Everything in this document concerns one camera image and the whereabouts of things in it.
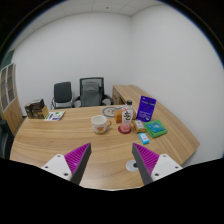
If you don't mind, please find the round patterned plate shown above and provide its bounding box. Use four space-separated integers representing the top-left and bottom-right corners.
102 106 118 118

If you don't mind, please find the wooden side desk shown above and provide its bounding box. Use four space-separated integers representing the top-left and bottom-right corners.
111 84 188 134

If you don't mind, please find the black office chair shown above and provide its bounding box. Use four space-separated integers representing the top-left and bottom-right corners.
51 82 73 109

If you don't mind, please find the small yellow packet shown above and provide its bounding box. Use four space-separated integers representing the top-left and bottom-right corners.
132 120 145 133

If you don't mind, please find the green box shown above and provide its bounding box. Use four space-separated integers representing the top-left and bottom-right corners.
144 120 167 138

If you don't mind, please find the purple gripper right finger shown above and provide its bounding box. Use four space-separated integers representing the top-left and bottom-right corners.
132 143 182 184

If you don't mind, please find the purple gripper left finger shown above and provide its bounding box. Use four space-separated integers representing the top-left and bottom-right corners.
42 143 91 183

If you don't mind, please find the green white leaflet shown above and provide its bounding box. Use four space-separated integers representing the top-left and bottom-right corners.
45 111 64 121

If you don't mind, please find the dark brown box stack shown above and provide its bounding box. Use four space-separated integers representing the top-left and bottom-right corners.
24 99 48 119

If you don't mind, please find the black leather armchair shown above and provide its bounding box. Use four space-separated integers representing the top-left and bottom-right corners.
0 120 14 159

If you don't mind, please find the white ceramic mug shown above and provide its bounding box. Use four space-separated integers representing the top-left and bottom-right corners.
91 115 111 134

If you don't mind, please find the orange snack box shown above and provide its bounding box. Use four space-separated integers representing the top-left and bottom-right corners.
113 108 138 124

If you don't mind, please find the small blue card box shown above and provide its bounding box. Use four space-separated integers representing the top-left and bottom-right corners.
139 133 150 144

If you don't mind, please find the grey mesh office chair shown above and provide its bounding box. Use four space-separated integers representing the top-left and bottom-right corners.
73 77 114 107

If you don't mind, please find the silver desk cable grommet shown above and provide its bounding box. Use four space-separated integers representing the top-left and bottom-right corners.
126 160 138 172

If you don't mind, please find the purple standing sign card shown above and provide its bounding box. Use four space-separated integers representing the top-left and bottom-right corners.
136 96 156 122

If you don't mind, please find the red round coaster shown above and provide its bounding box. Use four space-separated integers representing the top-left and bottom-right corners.
118 125 131 134

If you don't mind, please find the pink drink bottle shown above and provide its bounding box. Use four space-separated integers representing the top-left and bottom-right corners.
120 100 133 133

